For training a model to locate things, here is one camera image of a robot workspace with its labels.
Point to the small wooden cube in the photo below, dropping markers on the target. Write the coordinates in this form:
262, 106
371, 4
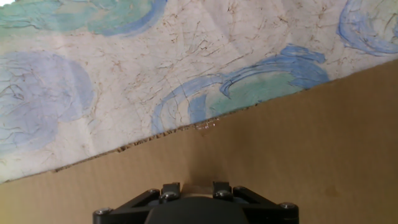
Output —
196, 190

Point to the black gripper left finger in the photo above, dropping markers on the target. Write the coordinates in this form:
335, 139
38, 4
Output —
130, 207

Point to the brown cardboard sheet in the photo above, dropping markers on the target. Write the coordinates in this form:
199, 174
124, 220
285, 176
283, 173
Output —
311, 140

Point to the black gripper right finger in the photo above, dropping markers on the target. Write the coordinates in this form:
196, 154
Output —
267, 208

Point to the painted landscape tablecloth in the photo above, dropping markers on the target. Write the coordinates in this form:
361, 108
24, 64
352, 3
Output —
124, 77

